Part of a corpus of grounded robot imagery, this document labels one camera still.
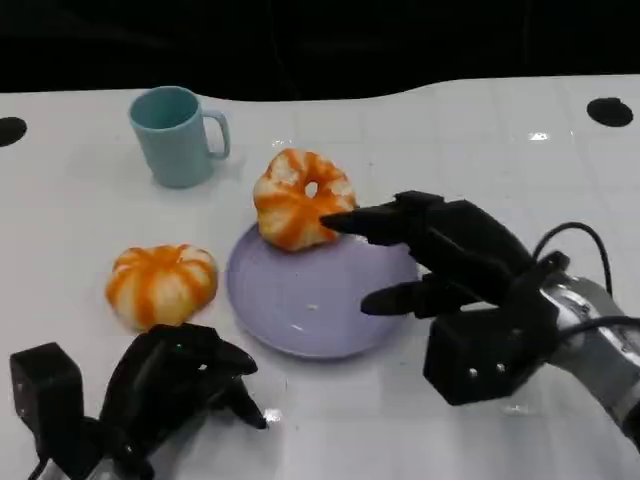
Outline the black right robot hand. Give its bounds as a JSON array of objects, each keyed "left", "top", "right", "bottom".
[{"left": 318, "top": 189, "right": 540, "bottom": 320}]

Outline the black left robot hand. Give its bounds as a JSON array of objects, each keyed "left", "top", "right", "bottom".
[{"left": 98, "top": 322, "right": 269, "bottom": 477}]

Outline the orange and white bread roll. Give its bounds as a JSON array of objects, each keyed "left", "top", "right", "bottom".
[
  {"left": 104, "top": 243, "right": 219, "bottom": 332},
  {"left": 252, "top": 147, "right": 359, "bottom": 253}
]

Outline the lilac plate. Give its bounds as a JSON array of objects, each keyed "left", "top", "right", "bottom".
[{"left": 226, "top": 222, "right": 420, "bottom": 360}]

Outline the pale green mug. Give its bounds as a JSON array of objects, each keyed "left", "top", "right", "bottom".
[{"left": 128, "top": 85, "right": 232, "bottom": 190}]

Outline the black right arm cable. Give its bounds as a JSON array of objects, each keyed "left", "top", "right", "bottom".
[
  {"left": 530, "top": 221, "right": 615, "bottom": 297},
  {"left": 562, "top": 313, "right": 640, "bottom": 337}
]

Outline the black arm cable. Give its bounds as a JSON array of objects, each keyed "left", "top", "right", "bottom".
[
  {"left": 24, "top": 449, "right": 52, "bottom": 480},
  {"left": 530, "top": 221, "right": 615, "bottom": 297},
  {"left": 562, "top": 313, "right": 640, "bottom": 337}
]

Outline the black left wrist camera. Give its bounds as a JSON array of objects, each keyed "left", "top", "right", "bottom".
[{"left": 9, "top": 342, "right": 89, "bottom": 454}]

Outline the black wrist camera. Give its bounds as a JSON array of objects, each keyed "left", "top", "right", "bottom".
[
  {"left": 423, "top": 305, "right": 542, "bottom": 407},
  {"left": 9, "top": 342, "right": 89, "bottom": 454}
]

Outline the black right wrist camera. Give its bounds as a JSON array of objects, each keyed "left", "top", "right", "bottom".
[{"left": 423, "top": 305, "right": 542, "bottom": 407}]

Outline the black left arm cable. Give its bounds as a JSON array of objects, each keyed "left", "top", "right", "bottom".
[{"left": 24, "top": 449, "right": 52, "bottom": 480}]

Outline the black table cable hole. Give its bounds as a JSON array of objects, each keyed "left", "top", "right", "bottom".
[
  {"left": 0, "top": 116, "right": 28, "bottom": 148},
  {"left": 586, "top": 96, "right": 634, "bottom": 128}
]

